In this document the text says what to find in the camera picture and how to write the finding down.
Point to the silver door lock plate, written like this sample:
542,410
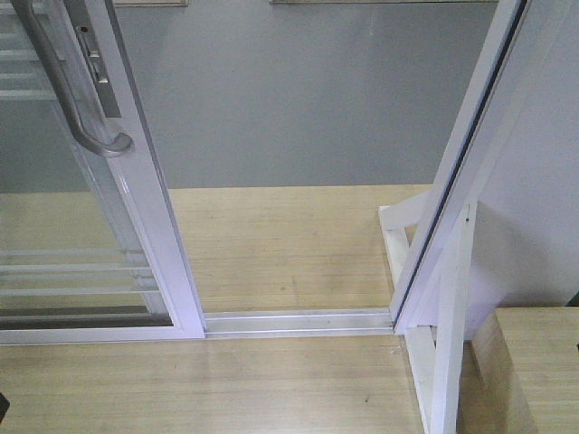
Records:
97,70

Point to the white wall panel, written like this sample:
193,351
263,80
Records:
525,251

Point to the grey metal door handle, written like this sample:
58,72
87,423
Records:
62,87

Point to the white triangular support bracket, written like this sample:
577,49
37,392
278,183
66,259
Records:
435,328

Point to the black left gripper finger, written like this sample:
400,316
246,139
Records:
4,405

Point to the white door frame jamb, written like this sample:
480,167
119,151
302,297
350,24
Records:
457,181

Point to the white framed sliding glass door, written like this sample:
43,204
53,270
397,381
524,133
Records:
90,250

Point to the light wooden base platform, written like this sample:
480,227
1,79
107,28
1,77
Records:
272,248

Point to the aluminium floor track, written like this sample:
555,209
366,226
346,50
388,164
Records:
299,323

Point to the light wooden box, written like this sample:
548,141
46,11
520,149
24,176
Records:
528,362

